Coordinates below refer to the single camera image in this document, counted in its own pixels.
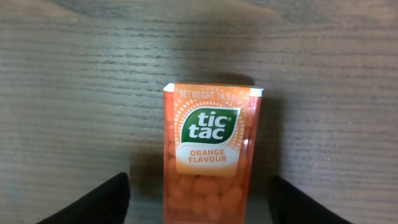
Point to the orange candy box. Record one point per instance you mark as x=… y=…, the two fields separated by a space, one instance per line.
x=205 y=174

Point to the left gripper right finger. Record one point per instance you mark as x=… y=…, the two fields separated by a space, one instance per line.
x=295 y=208

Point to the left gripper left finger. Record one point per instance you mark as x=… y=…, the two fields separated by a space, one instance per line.
x=102 y=205

